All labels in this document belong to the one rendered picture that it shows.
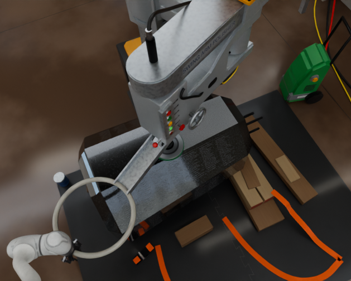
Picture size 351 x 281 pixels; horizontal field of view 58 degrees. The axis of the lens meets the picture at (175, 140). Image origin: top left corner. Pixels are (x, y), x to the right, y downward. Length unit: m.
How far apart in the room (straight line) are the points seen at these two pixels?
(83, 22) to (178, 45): 2.96
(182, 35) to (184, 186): 1.11
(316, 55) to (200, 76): 1.61
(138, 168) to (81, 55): 2.24
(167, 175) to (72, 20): 2.79
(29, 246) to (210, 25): 1.33
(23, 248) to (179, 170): 1.05
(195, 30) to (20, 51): 3.07
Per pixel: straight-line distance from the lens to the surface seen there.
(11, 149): 3.58
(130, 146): 2.20
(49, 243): 1.67
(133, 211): 1.94
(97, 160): 2.21
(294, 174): 3.02
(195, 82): 1.73
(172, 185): 2.20
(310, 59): 3.15
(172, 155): 2.10
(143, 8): 2.20
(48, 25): 4.48
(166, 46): 1.48
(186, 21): 1.59
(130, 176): 2.02
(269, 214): 2.85
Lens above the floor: 2.79
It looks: 63 degrees down
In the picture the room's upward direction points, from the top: 7 degrees counter-clockwise
